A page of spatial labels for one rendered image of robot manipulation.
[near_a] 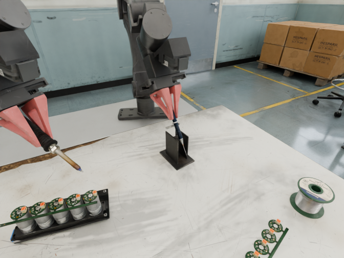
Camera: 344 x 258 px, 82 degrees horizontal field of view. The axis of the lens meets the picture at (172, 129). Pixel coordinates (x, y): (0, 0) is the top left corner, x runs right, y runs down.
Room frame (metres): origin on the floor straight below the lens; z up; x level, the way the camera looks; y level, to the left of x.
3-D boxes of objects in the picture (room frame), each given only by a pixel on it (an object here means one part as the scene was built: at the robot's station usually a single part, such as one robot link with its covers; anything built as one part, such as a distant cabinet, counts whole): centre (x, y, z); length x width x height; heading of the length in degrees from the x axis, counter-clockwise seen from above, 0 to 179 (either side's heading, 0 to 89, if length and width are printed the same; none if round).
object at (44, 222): (0.21, 0.23, 0.79); 0.02 x 0.02 x 0.05
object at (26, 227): (0.20, 0.25, 0.79); 0.02 x 0.02 x 0.05
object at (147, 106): (0.64, 0.09, 0.79); 0.20 x 0.07 x 0.08; 95
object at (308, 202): (0.26, -0.28, 0.78); 0.06 x 0.06 x 0.05
